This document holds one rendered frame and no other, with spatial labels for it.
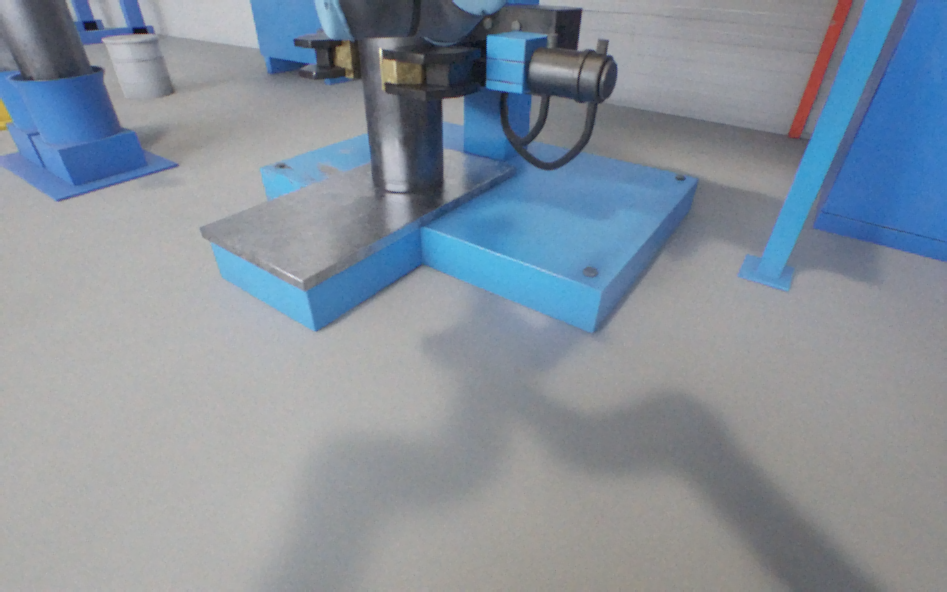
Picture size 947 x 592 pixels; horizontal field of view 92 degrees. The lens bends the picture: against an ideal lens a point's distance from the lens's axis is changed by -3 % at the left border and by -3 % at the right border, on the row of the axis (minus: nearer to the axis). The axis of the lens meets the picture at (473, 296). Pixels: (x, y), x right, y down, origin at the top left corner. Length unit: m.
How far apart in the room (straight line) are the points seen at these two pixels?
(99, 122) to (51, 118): 0.14
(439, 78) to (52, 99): 1.48
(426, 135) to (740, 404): 0.98
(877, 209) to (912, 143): 0.21
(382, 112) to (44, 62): 1.29
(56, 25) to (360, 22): 1.66
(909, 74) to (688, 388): 1.13
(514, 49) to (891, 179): 1.21
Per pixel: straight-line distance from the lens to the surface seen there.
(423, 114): 1.33
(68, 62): 2.26
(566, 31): 1.37
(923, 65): 1.82
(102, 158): 2.29
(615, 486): 0.85
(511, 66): 1.23
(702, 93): 3.08
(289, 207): 1.36
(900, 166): 1.87
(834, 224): 1.92
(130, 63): 3.67
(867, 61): 1.36
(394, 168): 1.36
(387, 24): 0.71
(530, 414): 0.91
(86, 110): 2.26
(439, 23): 0.74
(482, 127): 1.74
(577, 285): 1.06
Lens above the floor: 0.69
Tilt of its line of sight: 35 degrees down
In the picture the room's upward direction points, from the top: 1 degrees clockwise
